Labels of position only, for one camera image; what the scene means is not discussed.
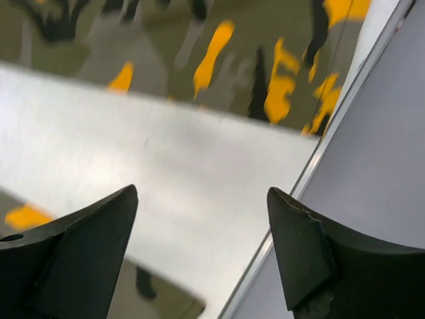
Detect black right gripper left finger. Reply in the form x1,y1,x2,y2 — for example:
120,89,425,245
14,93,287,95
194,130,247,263
1,185,138,318

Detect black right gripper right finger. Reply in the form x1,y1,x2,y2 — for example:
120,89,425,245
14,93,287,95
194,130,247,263
267,187,424,318

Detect yellow camouflage trousers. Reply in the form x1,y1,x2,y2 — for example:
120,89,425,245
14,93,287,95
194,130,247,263
1,0,371,136

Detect aluminium table edge rail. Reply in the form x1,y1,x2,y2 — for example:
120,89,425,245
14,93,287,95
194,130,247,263
217,0,418,319

